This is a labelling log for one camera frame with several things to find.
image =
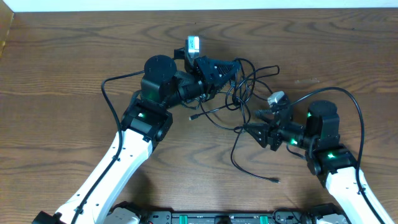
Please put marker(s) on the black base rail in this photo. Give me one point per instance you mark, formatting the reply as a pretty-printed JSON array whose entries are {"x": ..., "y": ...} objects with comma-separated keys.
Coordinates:
[{"x": 283, "y": 216}]

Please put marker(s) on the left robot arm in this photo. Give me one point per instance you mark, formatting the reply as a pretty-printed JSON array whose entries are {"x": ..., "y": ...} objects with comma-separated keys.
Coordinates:
[{"x": 166, "y": 82}]

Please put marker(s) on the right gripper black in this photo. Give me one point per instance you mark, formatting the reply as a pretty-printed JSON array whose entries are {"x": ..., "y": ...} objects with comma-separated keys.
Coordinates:
[{"x": 273, "y": 134}]

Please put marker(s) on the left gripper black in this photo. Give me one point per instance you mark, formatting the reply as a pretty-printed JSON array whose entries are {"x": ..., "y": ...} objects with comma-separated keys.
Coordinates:
[{"x": 201, "y": 78}]

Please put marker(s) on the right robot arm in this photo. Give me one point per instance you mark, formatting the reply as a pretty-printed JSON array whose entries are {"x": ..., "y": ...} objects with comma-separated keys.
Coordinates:
[{"x": 329, "y": 160}]

